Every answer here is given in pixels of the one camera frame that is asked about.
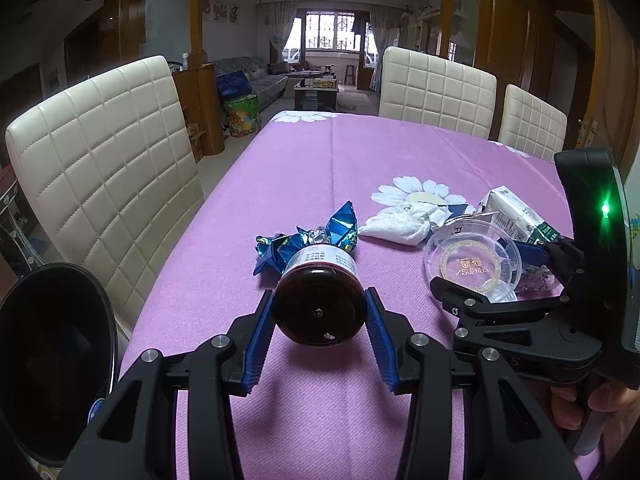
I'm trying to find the clear round plastic lid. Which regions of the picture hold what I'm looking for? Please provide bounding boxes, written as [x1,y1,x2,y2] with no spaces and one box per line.
[423,218,523,302]

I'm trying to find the green white milk carton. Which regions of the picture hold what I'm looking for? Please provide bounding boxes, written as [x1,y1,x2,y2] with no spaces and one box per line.
[480,185,561,245]

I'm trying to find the white tissue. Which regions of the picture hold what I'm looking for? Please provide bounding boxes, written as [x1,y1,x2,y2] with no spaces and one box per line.
[358,202,451,246]

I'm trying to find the black trash bin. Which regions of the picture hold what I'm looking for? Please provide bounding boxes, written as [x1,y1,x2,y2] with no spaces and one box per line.
[1,262,118,467]

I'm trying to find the blue candy wrapper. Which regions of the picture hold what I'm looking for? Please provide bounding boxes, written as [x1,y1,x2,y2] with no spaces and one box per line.
[253,200,358,275]

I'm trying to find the dark brown pill bottle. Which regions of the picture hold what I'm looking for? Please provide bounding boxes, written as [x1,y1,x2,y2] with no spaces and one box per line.
[272,244,367,347]

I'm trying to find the silver foil wrapper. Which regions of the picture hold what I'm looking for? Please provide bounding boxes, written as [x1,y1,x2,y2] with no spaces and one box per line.
[515,263,560,294]

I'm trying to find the blue white torn box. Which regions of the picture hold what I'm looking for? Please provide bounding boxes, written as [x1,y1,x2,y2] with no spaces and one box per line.
[446,204,495,223]

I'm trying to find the right hand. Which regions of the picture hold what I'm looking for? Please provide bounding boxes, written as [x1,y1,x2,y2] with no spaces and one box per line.
[550,382,639,463]

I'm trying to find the pink floral tablecloth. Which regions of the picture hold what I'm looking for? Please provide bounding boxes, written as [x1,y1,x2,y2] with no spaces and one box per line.
[117,109,601,480]

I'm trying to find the cream chair far right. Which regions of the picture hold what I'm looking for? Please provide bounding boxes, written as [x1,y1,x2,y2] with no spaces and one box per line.
[498,84,567,162]

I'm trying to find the cream chair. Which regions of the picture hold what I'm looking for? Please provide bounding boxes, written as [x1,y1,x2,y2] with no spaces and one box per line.
[6,55,204,335]
[498,84,567,162]
[378,47,497,140]

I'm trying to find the wooden door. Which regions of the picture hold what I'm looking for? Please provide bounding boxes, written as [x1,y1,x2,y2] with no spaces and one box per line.
[576,0,639,177]

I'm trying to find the cream chair far middle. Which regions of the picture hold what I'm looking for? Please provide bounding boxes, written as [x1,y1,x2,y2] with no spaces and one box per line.
[378,47,497,140]

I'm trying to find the coffee table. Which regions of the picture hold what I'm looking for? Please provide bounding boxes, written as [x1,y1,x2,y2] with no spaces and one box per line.
[294,78,338,112]

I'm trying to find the cream chair left side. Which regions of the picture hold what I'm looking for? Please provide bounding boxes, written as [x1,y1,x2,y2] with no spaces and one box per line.
[6,55,204,335]

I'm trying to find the colourful bag on floor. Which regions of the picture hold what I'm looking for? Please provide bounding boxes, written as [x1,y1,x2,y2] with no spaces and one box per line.
[224,93,260,138]

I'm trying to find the grey sofa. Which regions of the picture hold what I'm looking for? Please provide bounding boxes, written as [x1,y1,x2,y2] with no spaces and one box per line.
[215,56,288,112]

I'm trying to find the blue box by sofa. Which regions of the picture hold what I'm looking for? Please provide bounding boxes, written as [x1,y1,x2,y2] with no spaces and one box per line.
[216,70,252,102]

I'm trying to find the wooden cabinet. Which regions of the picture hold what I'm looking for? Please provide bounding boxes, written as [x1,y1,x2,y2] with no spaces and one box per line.
[172,63,224,162]

